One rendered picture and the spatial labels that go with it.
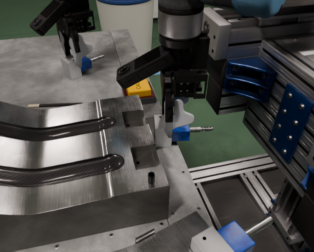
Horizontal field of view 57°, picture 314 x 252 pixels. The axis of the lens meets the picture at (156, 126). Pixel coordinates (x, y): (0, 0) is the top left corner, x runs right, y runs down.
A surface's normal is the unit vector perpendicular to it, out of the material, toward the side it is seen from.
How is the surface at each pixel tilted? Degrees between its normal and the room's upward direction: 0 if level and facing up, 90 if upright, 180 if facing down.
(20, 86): 0
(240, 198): 0
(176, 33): 90
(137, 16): 94
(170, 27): 90
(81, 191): 3
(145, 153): 90
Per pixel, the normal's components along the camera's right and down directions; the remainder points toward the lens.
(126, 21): 0.11, 0.68
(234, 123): 0.00, -0.77
